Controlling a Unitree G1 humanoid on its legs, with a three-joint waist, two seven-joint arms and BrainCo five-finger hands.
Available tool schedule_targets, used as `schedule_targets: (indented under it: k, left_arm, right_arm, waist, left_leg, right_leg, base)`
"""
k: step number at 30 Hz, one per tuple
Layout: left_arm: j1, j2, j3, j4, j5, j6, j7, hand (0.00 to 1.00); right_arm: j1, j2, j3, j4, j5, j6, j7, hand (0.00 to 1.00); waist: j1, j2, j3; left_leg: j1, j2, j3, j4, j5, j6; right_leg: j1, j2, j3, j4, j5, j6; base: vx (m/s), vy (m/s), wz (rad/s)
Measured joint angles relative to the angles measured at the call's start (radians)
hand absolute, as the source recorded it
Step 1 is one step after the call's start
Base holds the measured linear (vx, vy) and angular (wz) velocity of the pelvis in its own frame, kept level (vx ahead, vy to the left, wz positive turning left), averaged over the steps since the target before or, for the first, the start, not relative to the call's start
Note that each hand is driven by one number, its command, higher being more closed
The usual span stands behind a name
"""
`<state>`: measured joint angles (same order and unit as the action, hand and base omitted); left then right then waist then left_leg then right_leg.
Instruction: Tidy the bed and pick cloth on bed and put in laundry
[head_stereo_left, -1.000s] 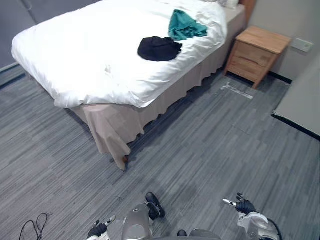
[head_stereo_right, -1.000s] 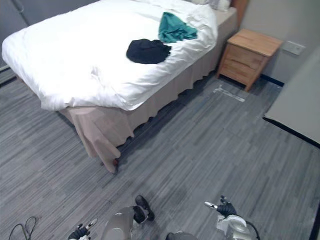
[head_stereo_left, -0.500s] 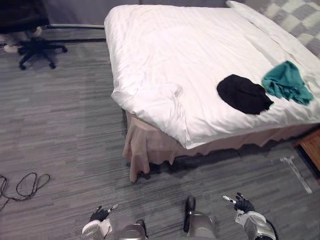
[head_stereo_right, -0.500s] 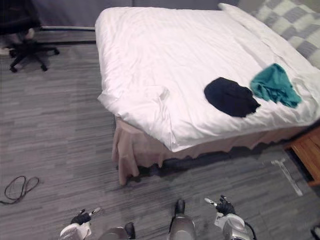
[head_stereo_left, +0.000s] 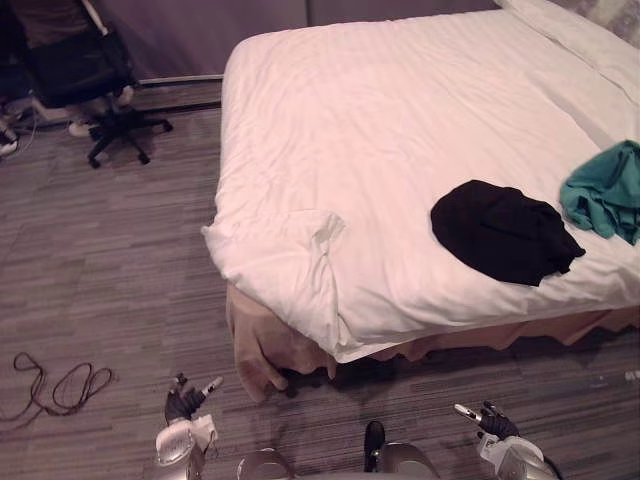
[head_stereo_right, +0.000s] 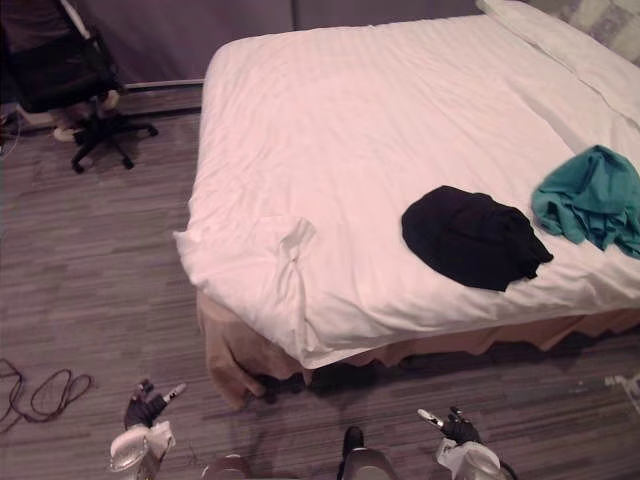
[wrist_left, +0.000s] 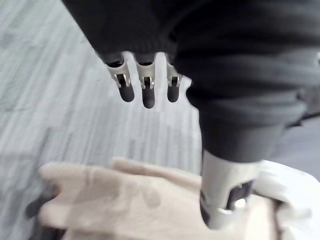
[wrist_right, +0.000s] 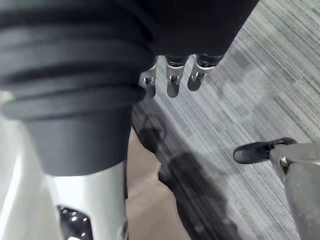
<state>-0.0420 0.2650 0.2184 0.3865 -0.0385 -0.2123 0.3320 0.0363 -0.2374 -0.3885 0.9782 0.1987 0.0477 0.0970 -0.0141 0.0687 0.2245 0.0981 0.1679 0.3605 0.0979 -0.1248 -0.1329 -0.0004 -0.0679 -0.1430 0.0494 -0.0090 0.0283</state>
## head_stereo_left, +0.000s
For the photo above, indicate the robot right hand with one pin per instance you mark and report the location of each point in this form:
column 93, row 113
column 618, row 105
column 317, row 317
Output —
column 497, row 425

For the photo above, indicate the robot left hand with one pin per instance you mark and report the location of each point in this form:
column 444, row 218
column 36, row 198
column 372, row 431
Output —
column 182, row 402

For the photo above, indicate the white cloth wrist wrap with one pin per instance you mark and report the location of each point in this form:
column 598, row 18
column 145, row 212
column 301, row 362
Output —
column 205, row 429

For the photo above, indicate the black cloth garment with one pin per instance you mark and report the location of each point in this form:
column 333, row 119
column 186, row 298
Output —
column 505, row 232

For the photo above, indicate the green cloth garment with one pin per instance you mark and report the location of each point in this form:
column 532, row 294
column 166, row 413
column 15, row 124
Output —
column 607, row 192

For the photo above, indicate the white bed duvet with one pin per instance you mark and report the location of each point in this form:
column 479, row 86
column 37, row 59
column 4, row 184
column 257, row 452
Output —
column 380, row 165

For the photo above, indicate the robot right silver leg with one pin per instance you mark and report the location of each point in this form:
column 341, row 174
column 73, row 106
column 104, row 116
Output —
column 407, row 460

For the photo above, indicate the robot right dark foot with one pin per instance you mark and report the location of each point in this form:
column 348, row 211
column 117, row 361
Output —
column 374, row 440

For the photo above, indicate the person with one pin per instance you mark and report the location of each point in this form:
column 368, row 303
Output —
column 80, row 128

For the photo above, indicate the black white sneaker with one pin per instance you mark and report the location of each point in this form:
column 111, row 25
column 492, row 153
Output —
column 7, row 147

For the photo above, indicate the black office chair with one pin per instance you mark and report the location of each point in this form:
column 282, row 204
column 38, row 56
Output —
column 82, row 70

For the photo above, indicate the white pillow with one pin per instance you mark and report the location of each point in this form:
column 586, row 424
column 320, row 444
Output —
column 575, row 35

